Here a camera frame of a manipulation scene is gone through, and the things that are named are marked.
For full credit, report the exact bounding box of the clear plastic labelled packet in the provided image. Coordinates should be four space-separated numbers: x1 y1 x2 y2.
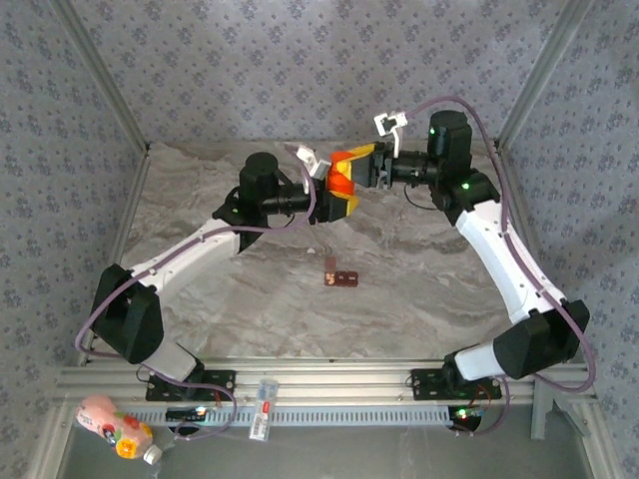
248 377 279 443

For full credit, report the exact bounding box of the brown pill organizer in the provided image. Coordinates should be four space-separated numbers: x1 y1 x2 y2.
321 257 360 290

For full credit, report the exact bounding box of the orange pill bottle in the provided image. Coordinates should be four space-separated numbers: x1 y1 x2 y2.
323 168 356 198

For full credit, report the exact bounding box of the aluminium corner post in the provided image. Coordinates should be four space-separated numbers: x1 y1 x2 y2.
493 0 598 151
47 0 154 154

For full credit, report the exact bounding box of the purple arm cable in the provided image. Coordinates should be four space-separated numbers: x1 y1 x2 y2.
73 144 319 443
403 95 598 438

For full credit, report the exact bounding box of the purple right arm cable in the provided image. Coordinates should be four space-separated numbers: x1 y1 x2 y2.
403 95 598 438

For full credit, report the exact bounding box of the grey metal bracket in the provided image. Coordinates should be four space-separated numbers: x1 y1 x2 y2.
531 378 590 441

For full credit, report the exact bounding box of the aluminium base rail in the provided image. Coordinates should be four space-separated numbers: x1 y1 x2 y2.
53 356 598 406

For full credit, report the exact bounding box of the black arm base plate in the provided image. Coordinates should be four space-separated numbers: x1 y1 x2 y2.
145 368 237 403
409 367 503 401

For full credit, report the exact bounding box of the aluminium side rail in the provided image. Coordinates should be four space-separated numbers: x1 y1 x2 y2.
77 147 154 368
491 142 570 363

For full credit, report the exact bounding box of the black right gripper cable loop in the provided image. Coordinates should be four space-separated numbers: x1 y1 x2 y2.
402 185 436 212

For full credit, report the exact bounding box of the grey slotted cable duct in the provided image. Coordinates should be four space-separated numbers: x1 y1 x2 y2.
122 401 453 429

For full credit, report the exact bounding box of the pink drink bottle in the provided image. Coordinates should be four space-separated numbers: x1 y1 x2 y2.
74 393 164 468

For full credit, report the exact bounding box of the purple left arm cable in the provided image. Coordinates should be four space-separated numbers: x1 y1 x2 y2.
73 144 319 443

